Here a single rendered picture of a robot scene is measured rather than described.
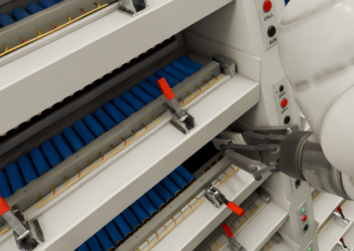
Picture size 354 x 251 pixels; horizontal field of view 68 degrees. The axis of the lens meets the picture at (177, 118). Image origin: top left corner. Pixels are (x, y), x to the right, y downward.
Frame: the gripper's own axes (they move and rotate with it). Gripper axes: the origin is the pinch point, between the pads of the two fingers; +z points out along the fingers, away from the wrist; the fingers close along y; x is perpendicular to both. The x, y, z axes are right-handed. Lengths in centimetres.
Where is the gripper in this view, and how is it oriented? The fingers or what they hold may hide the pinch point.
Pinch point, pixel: (227, 141)
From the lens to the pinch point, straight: 57.2
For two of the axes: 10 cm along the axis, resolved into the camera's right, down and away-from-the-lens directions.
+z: -4.7, -0.4, 8.8
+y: -7.4, 5.6, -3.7
